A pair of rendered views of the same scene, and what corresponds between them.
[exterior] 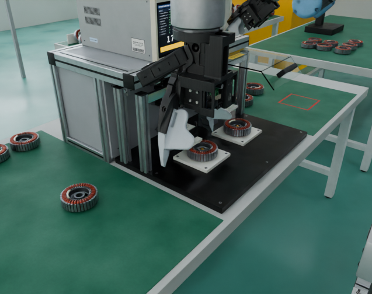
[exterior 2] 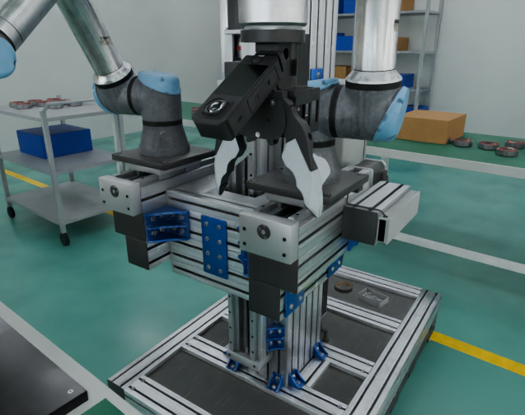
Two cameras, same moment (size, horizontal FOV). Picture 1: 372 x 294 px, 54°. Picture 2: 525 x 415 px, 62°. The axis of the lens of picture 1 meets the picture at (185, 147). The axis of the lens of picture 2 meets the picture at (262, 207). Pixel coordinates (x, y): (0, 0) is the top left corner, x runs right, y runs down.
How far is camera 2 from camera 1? 0.74 m
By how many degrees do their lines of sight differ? 80
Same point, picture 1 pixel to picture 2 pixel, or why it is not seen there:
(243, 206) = (82, 371)
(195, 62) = (286, 73)
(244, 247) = not seen: outside the picture
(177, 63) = (276, 79)
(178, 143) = (322, 173)
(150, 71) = (247, 105)
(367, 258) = (292, 240)
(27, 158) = not seen: outside the picture
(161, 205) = not seen: outside the picture
